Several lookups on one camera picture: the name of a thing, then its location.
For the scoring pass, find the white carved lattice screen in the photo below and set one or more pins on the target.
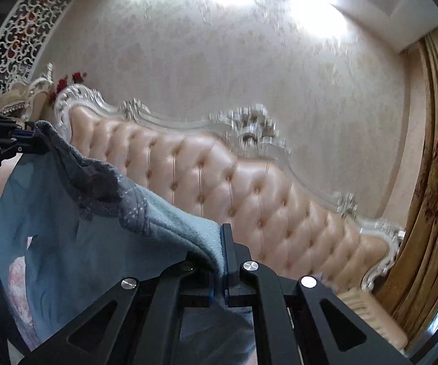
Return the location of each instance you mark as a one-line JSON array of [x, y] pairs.
[[23, 36]]

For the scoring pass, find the pink floral lace sofa cover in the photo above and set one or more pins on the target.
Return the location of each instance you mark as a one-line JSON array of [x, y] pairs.
[[16, 295]]

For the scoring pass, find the tufted peach leather sofa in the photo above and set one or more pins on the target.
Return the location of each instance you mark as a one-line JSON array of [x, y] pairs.
[[234, 168]]

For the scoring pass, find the light blue sweater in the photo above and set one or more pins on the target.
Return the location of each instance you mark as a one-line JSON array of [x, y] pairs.
[[82, 227]]

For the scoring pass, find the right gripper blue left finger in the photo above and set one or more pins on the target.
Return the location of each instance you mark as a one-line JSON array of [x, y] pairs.
[[215, 289]]

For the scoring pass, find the brown gold curtain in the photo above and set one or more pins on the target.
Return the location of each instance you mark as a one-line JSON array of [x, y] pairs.
[[410, 292]]

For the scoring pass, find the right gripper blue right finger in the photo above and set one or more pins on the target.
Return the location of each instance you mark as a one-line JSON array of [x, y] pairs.
[[232, 275]]

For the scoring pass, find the peach leather armchair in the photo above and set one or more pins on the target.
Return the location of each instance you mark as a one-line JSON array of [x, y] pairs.
[[26, 101]]

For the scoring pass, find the red flowers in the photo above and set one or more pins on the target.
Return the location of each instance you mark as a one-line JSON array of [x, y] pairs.
[[75, 78]]

